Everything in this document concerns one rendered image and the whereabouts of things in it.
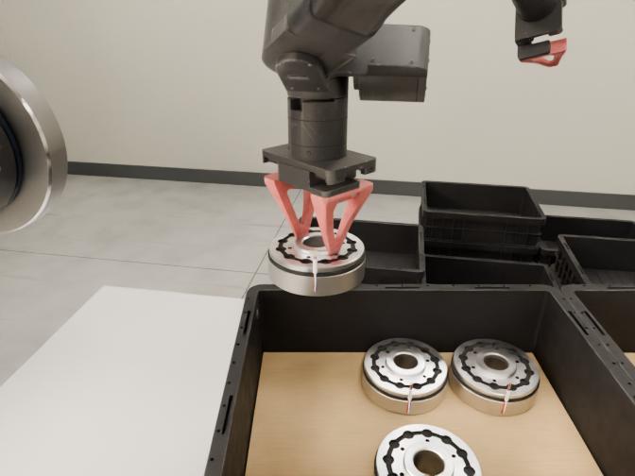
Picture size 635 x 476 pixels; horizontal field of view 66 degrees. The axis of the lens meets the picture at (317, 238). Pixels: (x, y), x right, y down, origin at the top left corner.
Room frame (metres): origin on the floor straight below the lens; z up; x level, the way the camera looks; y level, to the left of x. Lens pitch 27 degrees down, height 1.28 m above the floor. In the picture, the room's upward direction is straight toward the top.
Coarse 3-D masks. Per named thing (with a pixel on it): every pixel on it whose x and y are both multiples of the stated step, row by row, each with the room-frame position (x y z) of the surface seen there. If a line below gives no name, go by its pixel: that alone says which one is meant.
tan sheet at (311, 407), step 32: (288, 352) 0.52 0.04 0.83; (320, 352) 0.52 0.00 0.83; (352, 352) 0.52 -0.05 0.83; (448, 352) 0.52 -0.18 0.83; (288, 384) 0.46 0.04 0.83; (320, 384) 0.46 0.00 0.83; (352, 384) 0.46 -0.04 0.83; (448, 384) 0.46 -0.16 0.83; (544, 384) 0.46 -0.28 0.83; (256, 416) 0.41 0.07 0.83; (288, 416) 0.41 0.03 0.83; (320, 416) 0.41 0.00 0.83; (352, 416) 0.41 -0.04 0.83; (384, 416) 0.41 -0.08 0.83; (416, 416) 0.41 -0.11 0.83; (448, 416) 0.41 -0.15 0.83; (480, 416) 0.41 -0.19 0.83; (512, 416) 0.41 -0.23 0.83; (544, 416) 0.41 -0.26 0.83; (256, 448) 0.37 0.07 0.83; (288, 448) 0.37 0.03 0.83; (320, 448) 0.37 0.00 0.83; (352, 448) 0.37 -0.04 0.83; (480, 448) 0.37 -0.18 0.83; (512, 448) 0.37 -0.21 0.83; (544, 448) 0.37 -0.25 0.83; (576, 448) 0.37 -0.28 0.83
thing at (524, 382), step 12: (456, 348) 0.49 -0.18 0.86; (468, 348) 0.50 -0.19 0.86; (480, 348) 0.49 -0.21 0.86; (492, 348) 0.49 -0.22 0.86; (504, 348) 0.49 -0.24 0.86; (516, 348) 0.49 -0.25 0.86; (456, 360) 0.47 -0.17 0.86; (468, 360) 0.47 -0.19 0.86; (516, 360) 0.47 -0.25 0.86; (528, 360) 0.47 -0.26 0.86; (456, 372) 0.45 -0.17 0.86; (468, 372) 0.45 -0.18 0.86; (480, 372) 0.45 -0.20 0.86; (516, 372) 0.45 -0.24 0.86; (528, 372) 0.45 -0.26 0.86; (468, 384) 0.43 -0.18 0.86; (480, 384) 0.43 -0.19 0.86; (492, 384) 0.43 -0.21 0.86; (504, 384) 0.43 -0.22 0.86; (516, 384) 0.43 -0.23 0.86; (528, 384) 0.43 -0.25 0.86; (492, 396) 0.42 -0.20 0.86; (504, 396) 0.41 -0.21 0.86; (516, 396) 0.41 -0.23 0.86
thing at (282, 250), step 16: (272, 240) 0.47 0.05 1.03; (288, 240) 0.47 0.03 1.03; (352, 240) 0.47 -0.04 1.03; (272, 256) 0.44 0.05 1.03; (288, 256) 0.44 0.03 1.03; (304, 256) 0.43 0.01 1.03; (320, 256) 0.43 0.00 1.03; (336, 256) 0.43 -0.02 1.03; (352, 256) 0.43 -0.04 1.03; (320, 272) 0.41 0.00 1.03
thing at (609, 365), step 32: (256, 288) 0.53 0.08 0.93; (352, 288) 0.53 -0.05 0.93; (384, 288) 0.53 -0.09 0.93; (416, 288) 0.53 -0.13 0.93; (448, 288) 0.53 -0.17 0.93; (480, 288) 0.53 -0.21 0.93; (512, 288) 0.53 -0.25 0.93; (544, 288) 0.53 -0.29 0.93; (576, 320) 0.46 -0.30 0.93; (608, 352) 0.41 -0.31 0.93; (224, 416) 0.32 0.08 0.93; (224, 448) 0.28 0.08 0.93
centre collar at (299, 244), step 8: (312, 232) 0.48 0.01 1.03; (320, 232) 0.48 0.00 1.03; (296, 240) 0.46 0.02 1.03; (304, 240) 0.47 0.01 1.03; (312, 240) 0.47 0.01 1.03; (320, 240) 0.47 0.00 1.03; (296, 248) 0.45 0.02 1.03; (304, 248) 0.44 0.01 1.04; (312, 248) 0.44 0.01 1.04; (320, 248) 0.44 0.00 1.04
